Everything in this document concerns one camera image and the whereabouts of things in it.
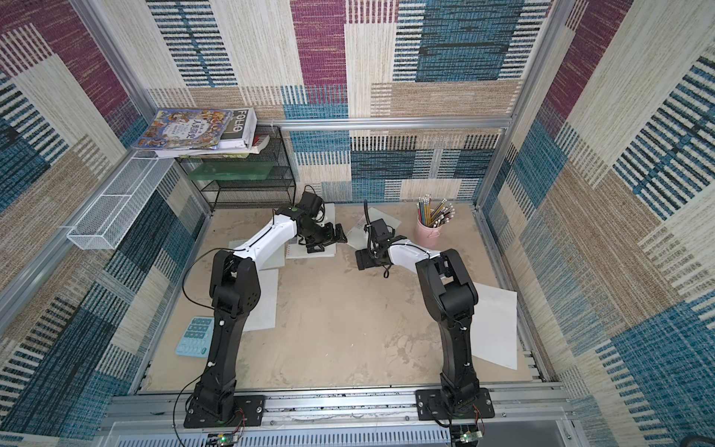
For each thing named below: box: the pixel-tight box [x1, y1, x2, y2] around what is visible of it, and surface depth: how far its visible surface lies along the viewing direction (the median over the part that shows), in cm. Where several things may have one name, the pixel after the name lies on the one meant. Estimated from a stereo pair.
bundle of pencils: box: [416, 193, 457, 229], surface depth 102 cm
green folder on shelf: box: [188, 161, 275, 181], surface depth 101 cm
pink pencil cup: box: [414, 216, 445, 249], surface depth 103 cm
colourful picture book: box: [130, 108, 234, 150], surface depth 83 cm
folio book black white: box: [217, 107, 258, 150], surface depth 83 cm
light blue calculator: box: [175, 316, 216, 359], surface depth 86 cm
